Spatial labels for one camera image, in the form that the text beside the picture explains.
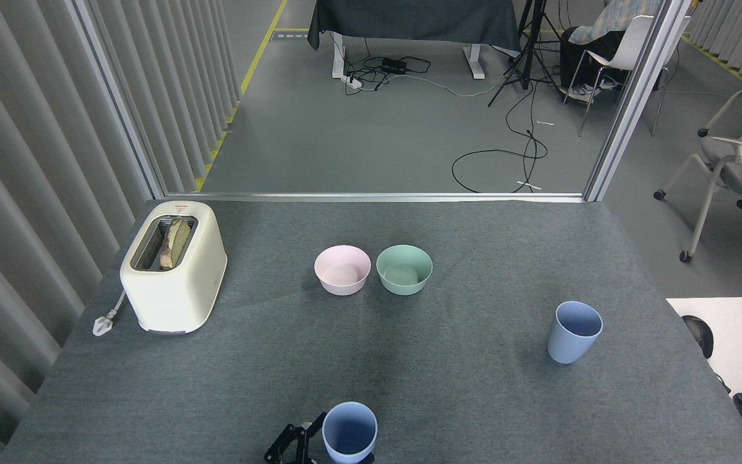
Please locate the blue plastic cup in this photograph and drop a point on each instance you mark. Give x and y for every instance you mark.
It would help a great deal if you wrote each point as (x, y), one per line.
(349, 432)
(570, 338)

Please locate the pink bowl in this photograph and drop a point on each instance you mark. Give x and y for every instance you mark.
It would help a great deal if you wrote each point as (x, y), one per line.
(342, 274)

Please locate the cream white toaster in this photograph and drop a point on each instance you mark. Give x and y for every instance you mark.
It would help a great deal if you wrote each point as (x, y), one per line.
(178, 296)

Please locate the green bowl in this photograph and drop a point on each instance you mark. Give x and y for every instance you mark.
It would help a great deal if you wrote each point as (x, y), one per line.
(404, 274)

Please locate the toasted bread slice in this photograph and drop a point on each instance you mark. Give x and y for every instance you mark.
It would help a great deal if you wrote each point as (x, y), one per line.
(178, 241)

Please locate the black computer mouse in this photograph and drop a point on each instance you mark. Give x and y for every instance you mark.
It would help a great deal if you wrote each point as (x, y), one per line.
(699, 332)

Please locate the white power strip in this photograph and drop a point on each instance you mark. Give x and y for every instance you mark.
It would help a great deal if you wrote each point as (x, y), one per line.
(352, 81)

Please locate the black power adapter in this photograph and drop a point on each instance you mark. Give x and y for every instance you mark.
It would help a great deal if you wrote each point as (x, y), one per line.
(394, 65)

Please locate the black tripod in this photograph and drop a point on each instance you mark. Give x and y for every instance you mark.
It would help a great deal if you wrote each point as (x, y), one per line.
(525, 58)

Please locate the table with dark cloth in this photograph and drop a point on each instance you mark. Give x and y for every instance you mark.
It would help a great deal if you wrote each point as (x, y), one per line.
(416, 19)

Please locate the person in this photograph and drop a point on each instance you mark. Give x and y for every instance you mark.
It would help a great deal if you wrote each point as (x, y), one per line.
(587, 48)

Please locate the white chair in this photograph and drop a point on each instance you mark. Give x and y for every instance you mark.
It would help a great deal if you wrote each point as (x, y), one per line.
(628, 45)

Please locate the silver frame crossbar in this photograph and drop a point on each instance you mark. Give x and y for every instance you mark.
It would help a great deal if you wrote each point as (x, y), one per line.
(371, 197)

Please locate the silver frame post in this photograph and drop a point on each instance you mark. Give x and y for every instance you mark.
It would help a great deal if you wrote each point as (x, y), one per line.
(635, 96)
(120, 109)

